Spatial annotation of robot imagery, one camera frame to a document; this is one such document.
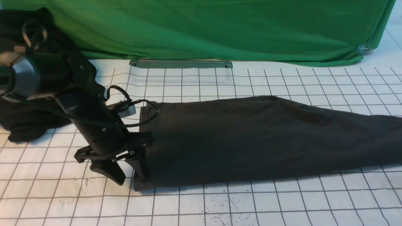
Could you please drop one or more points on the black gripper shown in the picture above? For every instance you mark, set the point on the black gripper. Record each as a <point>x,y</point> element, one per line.
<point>107,137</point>

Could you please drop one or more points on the gray long sleeve shirt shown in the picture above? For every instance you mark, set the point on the gray long sleeve shirt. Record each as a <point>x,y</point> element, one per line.
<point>262,138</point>

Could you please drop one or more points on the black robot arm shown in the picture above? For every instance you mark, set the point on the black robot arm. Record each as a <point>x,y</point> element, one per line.
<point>146,111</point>

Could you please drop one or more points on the gray metal bar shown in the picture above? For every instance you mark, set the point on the gray metal bar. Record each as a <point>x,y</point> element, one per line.
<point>177,64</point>

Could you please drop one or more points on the black crumpled cloth pile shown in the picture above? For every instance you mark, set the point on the black crumpled cloth pile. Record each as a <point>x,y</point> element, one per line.
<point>19,119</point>

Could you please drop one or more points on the green backdrop cloth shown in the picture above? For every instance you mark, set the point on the green backdrop cloth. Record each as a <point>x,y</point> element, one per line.
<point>316,33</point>

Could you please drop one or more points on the metal binder clip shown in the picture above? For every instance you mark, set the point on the metal binder clip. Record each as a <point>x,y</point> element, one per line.
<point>363,49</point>

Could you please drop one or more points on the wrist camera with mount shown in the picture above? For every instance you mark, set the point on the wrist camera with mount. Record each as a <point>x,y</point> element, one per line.
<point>123,108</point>

